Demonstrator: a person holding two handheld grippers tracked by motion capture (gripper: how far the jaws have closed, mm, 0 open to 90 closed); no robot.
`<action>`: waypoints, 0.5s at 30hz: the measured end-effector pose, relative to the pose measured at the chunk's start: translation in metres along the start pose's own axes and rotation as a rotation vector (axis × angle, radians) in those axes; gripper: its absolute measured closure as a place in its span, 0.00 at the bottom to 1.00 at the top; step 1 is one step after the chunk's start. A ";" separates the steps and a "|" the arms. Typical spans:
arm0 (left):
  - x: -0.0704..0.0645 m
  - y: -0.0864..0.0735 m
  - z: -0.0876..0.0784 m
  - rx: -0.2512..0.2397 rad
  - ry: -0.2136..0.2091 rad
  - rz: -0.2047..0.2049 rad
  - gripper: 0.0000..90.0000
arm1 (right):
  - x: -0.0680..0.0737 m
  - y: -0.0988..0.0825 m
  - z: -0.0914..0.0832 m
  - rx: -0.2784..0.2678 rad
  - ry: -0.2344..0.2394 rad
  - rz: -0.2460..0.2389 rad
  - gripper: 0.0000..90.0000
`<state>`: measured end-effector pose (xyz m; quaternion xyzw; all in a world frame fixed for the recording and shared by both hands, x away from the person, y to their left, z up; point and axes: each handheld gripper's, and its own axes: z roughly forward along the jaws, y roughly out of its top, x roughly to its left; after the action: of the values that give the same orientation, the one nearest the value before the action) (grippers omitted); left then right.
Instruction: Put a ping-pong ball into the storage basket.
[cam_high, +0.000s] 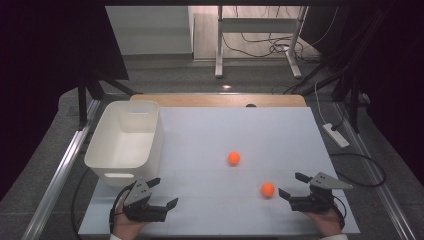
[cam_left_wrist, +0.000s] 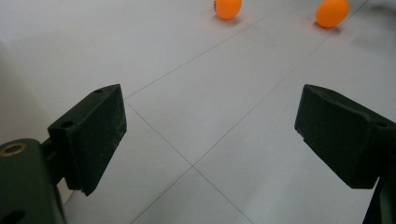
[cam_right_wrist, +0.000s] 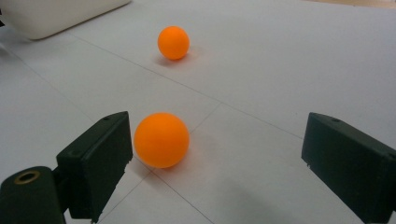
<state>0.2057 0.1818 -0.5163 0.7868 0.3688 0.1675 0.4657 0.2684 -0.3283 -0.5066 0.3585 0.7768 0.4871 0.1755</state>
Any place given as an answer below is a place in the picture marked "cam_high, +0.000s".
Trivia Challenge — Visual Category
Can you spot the white plastic bin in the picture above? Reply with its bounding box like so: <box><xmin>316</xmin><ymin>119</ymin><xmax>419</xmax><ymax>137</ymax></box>
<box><xmin>83</xmin><ymin>100</ymin><xmax>165</xmax><ymax>188</ymax></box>

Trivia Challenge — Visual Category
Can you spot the white cabinet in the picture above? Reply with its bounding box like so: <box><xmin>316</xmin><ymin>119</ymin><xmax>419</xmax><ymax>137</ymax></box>
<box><xmin>105</xmin><ymin>5</ymin><xmax>195</xmax><ymax>56</ymax></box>

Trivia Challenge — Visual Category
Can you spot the white power strip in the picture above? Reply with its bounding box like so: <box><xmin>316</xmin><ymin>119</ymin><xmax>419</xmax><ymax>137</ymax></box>
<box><xmin>322</xmin><ymin>122</ymin><xmax>351</xmax><ymax>149</ymax></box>

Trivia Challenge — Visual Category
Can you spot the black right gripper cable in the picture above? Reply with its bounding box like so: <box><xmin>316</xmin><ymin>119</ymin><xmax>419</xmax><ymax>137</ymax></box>
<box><xmin>333</xmin><ymin>195</ymin><xmax>348</xmax><ymax>231</ymax></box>

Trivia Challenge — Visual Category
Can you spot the dark curtain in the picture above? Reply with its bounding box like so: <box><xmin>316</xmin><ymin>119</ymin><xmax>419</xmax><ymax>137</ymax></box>
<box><xmin>0</xmin><ymin>0</ymin><xmax>130</xmax><ymax>202</ymax></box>
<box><xmin>301</xmin><ymin>0</ymin><xmax>424</xmax><ymax>186</ymax></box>

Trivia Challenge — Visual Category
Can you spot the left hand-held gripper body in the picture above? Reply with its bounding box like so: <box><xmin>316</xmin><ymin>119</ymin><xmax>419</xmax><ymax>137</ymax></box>
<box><xmin>122</xmin><ymin>178</ymin><xmax>169</xmax><ymax>223</ymax></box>

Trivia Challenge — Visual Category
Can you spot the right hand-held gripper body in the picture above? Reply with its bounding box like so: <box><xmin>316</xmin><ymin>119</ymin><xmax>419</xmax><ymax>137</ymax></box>
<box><xmin>287</xmin><ymin>171</ymin><xmax>354</xmax><ymax>214</ymax></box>

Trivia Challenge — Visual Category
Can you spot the orange ball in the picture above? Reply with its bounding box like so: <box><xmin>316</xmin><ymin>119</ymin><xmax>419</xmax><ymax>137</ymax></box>
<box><xmin>260</xmin><ymin>181</ymin><xmax>276</xmax><ymax>198</ymax></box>
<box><xmin>227</xmin><ymin>151</ymin><xmax>242</xmax><ymax>167</ymax></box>

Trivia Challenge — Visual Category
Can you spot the tangle of black cables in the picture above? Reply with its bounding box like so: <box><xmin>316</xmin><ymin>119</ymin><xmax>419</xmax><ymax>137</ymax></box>
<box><xmin>222</xmin><ymin>5</ymin><xmax>322</xmax><ymax>64</ymax></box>

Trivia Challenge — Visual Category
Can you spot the white power strip cable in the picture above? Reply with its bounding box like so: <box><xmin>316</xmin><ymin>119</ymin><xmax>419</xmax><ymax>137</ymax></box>
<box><xmin>314</xmin><ymin>81</ymin><xmax>328</xmax><ymax>126</ymax></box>

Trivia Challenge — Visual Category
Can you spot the black tripod stand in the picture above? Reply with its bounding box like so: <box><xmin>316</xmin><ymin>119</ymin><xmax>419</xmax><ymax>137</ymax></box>
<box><xmin>77</xmin><ymin>78</ymin><xmax>143</xmax><ymax>130</ymax></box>

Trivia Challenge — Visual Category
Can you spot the white metal desk frame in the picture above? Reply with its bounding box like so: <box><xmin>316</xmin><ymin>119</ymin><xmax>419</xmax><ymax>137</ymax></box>
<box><xmin>214</xmin><ymin>5</ymin><xmax>310</xmax><ymax>80</ymax></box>

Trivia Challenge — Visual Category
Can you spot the person's left hand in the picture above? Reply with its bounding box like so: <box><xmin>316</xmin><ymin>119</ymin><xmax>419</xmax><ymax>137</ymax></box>
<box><xmin>112</xmin><ymin>196</ymin><xmax>148</xmax><ymax>240</ymax></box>

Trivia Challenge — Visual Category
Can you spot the person's right hand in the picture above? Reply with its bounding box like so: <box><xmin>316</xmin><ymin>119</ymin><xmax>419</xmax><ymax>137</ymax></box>
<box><xmin>304</xmin><ymin>202</ymin><xmax>344</xmax><ymax>238</ymax></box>

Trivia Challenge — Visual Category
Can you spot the white table mat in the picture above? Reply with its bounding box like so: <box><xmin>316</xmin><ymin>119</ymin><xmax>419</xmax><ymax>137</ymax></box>
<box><xmin>78</xmin><ymin>106</ymin><xmax>361</xmax><ymax>236</ymax></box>

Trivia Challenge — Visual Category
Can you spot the black looped floor cable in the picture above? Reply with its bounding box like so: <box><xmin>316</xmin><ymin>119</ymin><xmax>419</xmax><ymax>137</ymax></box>
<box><xmin>329</xmin><ymin>152</ymin><xmax>388</xmax><ymax>188</ymax></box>

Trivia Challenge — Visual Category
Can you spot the aluminium floor rail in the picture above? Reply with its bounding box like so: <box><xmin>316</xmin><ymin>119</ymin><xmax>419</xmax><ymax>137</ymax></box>
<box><xmin>334</xmin><ymin>101</ymin><xmax>418</xmax><ymax>240</ymax></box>
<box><xmin>21</xmin><ymin>99</ymin><xmax>102</xmax><ymax>240</ymax></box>

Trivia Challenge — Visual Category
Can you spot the black metal stand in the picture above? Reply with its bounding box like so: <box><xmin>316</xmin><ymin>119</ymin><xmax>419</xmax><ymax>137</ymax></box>
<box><xmin>331</xmin><ymin>74</ymin><xmax>364</xmax><ymax>134</ymax></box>

